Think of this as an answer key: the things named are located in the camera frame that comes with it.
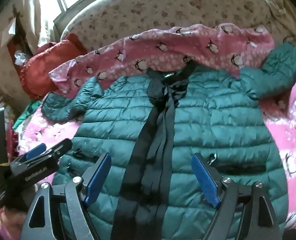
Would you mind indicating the white paper sheet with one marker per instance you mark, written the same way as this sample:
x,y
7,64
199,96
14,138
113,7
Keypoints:
x,y
10,28

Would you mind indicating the beige curtain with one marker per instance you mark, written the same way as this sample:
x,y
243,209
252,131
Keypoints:
x,y
35,12

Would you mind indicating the beige floral bed sheet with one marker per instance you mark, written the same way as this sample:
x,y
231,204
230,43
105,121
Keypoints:
x,y
163,10

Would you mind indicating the pink penguin print blanket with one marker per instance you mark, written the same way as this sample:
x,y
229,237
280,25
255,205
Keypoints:
x,y
177,45

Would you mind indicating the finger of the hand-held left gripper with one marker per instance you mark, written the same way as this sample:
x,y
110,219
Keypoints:
x,y
59,150
34,152

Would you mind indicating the green quilted puffer jacket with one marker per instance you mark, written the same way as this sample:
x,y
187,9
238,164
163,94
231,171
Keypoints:
x,y
212,120

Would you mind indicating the green patterned cloth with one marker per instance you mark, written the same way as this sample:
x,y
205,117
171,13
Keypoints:
x,y
25,117

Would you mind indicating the clear crumpled plastic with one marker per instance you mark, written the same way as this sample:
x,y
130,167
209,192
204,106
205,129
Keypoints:
x,y
20,56

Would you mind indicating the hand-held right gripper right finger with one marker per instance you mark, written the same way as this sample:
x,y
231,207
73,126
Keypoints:
x,y
205,180

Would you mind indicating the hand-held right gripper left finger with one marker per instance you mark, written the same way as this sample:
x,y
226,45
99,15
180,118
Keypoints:
x,y
98,177

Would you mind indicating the black ribbon tie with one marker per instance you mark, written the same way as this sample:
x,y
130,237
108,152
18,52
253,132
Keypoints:
x,y
158,125

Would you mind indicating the beige crumpled cloth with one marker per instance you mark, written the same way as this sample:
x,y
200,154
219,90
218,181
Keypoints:
x,y
285,7

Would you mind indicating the orange fringed cloth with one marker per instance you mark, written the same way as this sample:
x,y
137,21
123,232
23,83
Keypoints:
x,y
45,62

